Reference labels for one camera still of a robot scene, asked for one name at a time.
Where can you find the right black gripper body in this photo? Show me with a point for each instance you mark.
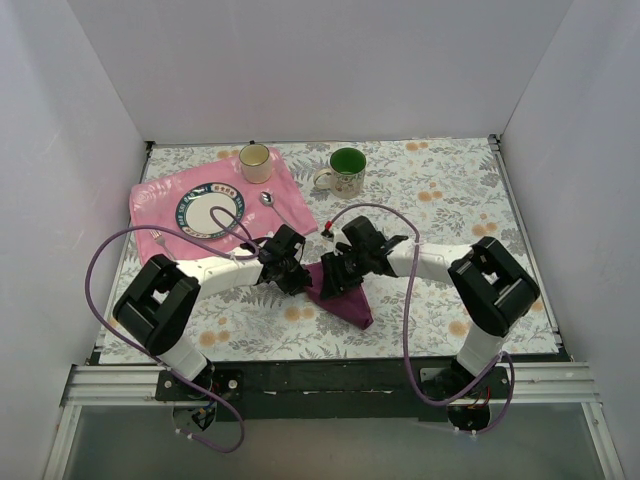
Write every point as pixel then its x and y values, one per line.
pixel 337 275

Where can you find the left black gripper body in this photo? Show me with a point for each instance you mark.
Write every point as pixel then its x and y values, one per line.
pixel 292 276

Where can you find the purple satin napkin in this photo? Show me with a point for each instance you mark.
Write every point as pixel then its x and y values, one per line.
pixel 352 306

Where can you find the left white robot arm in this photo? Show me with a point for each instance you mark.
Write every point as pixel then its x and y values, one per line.
pixel 157 305

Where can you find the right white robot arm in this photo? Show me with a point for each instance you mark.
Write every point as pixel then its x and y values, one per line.
pixel 492 285

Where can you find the silver spoon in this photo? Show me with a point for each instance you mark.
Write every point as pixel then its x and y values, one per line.
pixel 268 200

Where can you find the green floral mug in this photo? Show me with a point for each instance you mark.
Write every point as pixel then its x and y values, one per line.
pixel 344 176

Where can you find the cream ceramic cup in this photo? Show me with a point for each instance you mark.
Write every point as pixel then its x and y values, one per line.
pixel 255 162

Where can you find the white plate blue rim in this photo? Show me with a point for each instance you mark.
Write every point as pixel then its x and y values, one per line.
pixel 208 210

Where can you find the floral tablecloth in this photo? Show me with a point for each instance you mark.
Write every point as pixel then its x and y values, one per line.
pixel 452 190

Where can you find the small silver fork on placemat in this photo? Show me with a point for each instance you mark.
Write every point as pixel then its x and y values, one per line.
pixel 159 239

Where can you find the pink cloth placemat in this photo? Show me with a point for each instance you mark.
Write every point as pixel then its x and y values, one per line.
pixel 154 202

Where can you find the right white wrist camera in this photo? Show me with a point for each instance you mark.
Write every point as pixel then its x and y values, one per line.
pixel 333 234

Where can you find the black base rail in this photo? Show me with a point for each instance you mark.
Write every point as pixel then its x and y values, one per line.
pixel 314 389

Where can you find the aluminium frame rail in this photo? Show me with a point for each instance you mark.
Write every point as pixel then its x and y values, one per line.
pixel 554 430

